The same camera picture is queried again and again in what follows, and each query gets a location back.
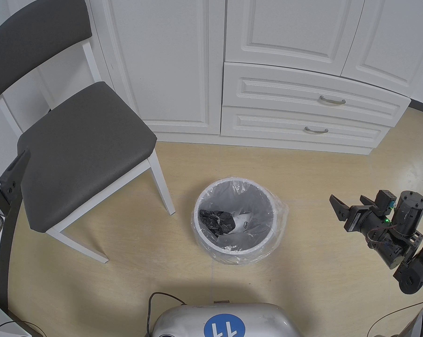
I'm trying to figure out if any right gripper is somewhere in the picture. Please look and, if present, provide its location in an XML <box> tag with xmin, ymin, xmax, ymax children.
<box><xmin>330</xmin><ymin>194</ymin><xmax>391</xmax><ymax>240</ymax></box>

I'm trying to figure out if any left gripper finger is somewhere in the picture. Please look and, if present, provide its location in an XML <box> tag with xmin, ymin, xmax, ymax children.
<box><xmin>0</xmin><ymin>147</ymin><xmax>32</xmax><ymax>203</ymax></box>

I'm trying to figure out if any clear plastic bag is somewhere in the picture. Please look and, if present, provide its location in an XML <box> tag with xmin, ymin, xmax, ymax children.
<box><xmin>190</xmin><ymin>176</ymin><xmax>290</xmax><ymax>266</ymax></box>

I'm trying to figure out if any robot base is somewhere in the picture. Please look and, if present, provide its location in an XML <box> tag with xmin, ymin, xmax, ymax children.
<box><xmin>152</xmin><ymin>300</ymin><xmax>304</xmax><ymax>337</ymax></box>

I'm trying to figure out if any white trash bin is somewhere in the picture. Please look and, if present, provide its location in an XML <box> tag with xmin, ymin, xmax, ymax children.
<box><xmin>191</xmin><ymin>177</ymin><xmax>281</xmax><ymax>256</ymax></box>

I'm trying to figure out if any crumpled black plastic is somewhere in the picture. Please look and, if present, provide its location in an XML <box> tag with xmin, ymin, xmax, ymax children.
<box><xmin>199</xmin><ymin>209</ymin><xmax>236</xmax><ymax>238</ymax></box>

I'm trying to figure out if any white chair with grey seat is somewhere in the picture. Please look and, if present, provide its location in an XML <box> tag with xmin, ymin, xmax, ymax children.
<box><xmin>0</xmin><ymin>0</ymin><xmax>176</xmax><ymax>263</ymax></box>

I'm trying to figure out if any crumpled white paper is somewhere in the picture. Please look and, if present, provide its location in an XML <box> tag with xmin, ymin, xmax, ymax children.
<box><xmin>229</xmin><ymin>212</ymin><xmax>255</xmax><ymax>235</ymax></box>

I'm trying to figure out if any white wardrobe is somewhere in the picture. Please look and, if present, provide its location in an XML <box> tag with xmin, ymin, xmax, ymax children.
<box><xmin>4</xmin><ymin>0</ymin><xmax>423</xmax><ymax>155</ymax></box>

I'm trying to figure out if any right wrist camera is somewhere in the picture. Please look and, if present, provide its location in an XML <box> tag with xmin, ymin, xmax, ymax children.
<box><xmin>374</xmin><ymin>190</ymin><xmax>397</xmax><ymax>220</ymax></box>

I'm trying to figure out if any black cable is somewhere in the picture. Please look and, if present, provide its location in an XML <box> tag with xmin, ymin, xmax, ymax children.
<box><xmin>367</xmin><ymin>301</ymin><xmax>423</xmax><ymax>337</ymax></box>
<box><xmin>146</xmin><ymin>292</ymin><xmax>187</xmax><ymax>335</ymax></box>
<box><xmin>0</xmin><ymin>320</ymin><xmax>43</xmax><ymax>337</ymax></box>

